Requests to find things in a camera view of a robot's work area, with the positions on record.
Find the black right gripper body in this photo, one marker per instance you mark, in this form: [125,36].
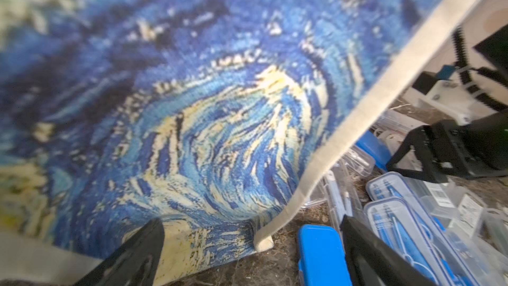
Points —
[474,151]

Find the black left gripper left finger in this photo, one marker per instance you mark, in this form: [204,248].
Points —
[134,263]

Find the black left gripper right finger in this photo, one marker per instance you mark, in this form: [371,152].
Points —
[370,261]

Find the Starry Night canvas tote bag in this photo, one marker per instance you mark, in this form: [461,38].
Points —
[216,117]

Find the clear case blue compass rear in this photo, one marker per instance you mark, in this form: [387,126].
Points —
[394,185]

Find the clear case with barcode label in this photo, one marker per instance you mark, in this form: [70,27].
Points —
[479,208]

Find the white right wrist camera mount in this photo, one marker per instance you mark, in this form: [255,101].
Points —
[439,91]

